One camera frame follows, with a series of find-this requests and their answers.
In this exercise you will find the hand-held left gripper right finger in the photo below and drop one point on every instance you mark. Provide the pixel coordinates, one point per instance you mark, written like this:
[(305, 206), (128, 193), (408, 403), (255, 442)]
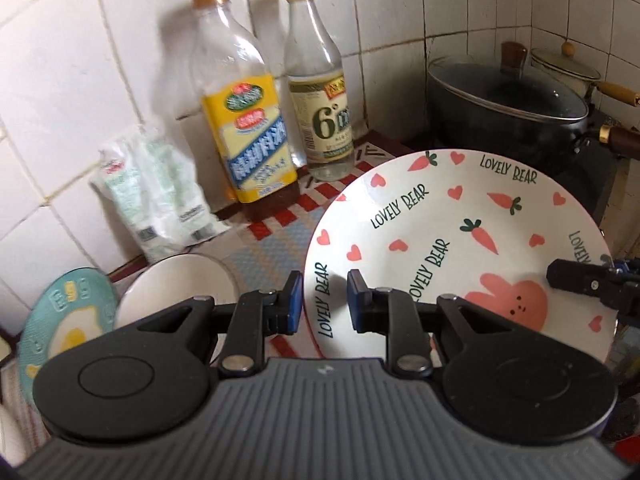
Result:
[(356, 307)]

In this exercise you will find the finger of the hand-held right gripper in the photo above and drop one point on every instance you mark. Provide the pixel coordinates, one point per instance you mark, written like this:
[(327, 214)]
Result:
[(575, 277)]

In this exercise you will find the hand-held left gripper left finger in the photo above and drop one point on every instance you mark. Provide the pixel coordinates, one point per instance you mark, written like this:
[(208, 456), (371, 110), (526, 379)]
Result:
[(292, 305)]

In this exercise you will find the white ribbed bowl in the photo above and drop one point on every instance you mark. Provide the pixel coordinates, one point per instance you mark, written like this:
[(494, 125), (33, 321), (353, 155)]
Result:
[(175, 290)]

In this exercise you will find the teal plate with egg print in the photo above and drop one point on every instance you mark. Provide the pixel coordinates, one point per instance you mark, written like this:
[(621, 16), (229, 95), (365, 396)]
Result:
[(55, 310)]

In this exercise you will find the patterned table mat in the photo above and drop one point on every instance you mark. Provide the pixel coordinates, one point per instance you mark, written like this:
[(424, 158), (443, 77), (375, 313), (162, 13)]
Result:
[(270, 255)]

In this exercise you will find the black gas stove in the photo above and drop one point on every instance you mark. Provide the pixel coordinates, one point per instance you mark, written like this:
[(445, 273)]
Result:
[(585, 175)]

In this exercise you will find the white salt bag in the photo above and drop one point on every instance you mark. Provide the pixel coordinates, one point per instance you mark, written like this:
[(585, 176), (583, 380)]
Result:
[(185, 195), (127, 195)]

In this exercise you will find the black pot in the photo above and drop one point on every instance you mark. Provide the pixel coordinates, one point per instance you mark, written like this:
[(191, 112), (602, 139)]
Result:
[(500, 125)]

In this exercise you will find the oil bottle with yellow label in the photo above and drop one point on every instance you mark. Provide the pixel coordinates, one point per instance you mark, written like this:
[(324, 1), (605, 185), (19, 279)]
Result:
[(250, 135)]

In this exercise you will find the clear vinegar bottle yellow cap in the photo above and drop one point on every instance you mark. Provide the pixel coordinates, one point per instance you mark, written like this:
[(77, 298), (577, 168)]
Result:
[(320, 110)]

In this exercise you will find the glass pot lid wooden knob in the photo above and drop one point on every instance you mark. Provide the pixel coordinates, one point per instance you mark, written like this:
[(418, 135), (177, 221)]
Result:
[(505, 87)]

